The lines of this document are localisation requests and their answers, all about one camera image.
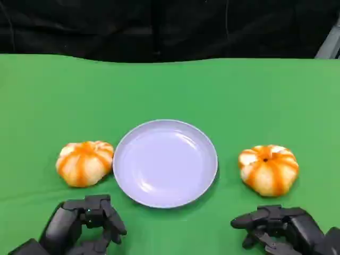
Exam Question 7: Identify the black backdrop curtain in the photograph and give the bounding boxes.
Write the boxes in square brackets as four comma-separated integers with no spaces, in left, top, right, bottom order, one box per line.
[0,0,340,63]

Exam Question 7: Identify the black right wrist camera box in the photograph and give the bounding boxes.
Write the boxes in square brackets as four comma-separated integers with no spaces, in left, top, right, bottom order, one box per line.
[322,227,340,255]

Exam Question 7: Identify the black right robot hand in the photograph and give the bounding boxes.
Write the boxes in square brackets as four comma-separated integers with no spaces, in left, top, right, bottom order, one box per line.
[230,204,326,255]

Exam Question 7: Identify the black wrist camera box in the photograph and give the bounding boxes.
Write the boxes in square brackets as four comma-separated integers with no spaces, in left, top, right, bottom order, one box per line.
[7,238,51,255]
[322,227,340,255]

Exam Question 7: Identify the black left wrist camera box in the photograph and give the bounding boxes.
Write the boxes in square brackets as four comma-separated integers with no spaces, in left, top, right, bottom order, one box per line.
[7,238,51,255]

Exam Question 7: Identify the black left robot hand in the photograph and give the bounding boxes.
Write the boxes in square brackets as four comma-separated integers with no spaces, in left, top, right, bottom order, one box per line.
[39,194,128,255]

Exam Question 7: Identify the lilac plate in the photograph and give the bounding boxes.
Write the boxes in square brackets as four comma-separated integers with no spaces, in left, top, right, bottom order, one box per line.
[112,119,219,209]

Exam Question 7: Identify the green table cloth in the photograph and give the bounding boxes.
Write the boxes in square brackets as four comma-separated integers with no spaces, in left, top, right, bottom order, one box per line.
[0,53,340,255]

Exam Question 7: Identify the grey metal frame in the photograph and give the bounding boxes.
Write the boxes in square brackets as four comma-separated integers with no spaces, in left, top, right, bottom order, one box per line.
[314,22,340,60]

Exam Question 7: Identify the orange and white bread roll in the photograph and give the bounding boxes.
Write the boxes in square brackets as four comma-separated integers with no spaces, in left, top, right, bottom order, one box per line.
[55,141,115,188]
[237,144,300,198]

